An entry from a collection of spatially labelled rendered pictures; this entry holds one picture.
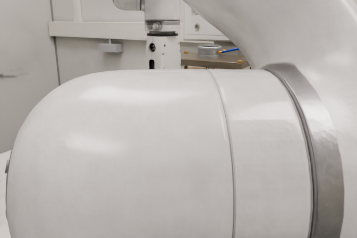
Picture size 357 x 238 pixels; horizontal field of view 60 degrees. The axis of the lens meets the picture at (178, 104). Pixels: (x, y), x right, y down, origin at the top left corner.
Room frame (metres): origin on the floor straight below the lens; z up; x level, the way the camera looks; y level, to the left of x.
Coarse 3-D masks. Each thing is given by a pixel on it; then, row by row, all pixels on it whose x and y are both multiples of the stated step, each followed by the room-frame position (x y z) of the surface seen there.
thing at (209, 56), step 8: (200, 48) 1.00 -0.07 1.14; (208, 48) 0.98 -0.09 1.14; (216, 48) 0.99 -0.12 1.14; (184, 56) 1.03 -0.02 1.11; (192, 56) 1.03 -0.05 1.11; (200, 56) 1.00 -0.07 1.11; (208, 56) 0.98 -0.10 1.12; (216, 56) 0.99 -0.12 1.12; (224, 56) 1.03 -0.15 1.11; (232, 56) 1.03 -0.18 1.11; (240, 56) 1.03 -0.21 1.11; (184, 64) 0.96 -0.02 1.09; (192, 64) 0.95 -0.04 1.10; (200, 64) 0.94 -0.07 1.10; (208, 64) 0.93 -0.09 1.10; (216, 64) 0.91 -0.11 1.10; (224, 64) 0.90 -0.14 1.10; (232, 64) 0.89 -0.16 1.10; (240, 64) 0.88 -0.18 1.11; (248, 64) 0.94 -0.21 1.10
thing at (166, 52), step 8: (152, 40) 0.71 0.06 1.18; (160, 40) 0.71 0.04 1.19; (168, 40) 0.73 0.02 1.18; (176, 40) 0.76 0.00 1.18; (152, 48) 0.71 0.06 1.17; (160, 48) 0.70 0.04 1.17; (168, 48) 0.72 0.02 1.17; (176, 48) 0.76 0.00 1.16; (152, 56) 0.71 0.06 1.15; (160, 56) 0.70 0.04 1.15; (168, 56) 0.72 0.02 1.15; (176, 56) 0.76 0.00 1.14; (160, 64) 0.70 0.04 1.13; (168, 64) 0.72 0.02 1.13; (176, 64) 0.76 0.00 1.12
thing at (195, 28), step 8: (184, 8) 1.21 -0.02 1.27; (184, 16) 1.21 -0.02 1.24; (192, 16) 1.19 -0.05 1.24; (200, 16) 1.18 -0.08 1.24; (184, 24) 1.21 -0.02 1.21; (192, 24) 1.19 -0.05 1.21; (200, 24) 1.18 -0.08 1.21; (208, 24) 1.16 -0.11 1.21; (184, 32) 1.21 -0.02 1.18; (192, 32) 1.19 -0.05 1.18; (200, 32) 1.18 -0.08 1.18; (208, 32) 1.16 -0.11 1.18; (216, 32) 1.15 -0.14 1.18; (192, 40) 1.20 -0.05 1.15; (200, 40) 1.18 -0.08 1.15; (208, 40) 1.16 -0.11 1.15; (216, 40) 1.15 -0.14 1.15; (224, 40) 1.14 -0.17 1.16; (224, 48) 1.16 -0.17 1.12; (232, 48) 1.15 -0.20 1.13
